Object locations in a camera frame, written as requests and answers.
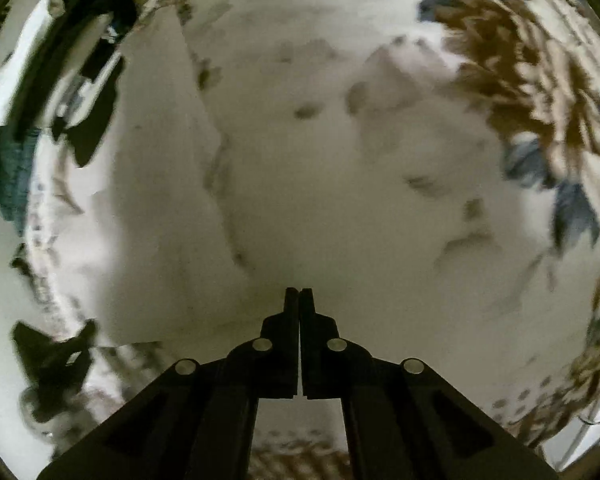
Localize white cloth garment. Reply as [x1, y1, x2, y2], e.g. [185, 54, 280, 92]
[92, 7, 301, 348]

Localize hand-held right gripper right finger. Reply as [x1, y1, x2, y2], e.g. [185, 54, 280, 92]
[299, 288, 561, 480]

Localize floral printed bed sheet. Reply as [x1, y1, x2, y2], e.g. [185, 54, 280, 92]
[0, 0, 600, 480]

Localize teal cloth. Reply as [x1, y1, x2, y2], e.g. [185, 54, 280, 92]
[0, 119, 42, 233]

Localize dark cloth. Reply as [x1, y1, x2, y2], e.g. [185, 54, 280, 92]
[11, 317, 100, 426]

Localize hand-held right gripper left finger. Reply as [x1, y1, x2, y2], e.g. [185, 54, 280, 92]
[36, 287, 301, 480]

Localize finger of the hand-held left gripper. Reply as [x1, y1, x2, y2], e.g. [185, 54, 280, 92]
[51, 55, 127, 169]

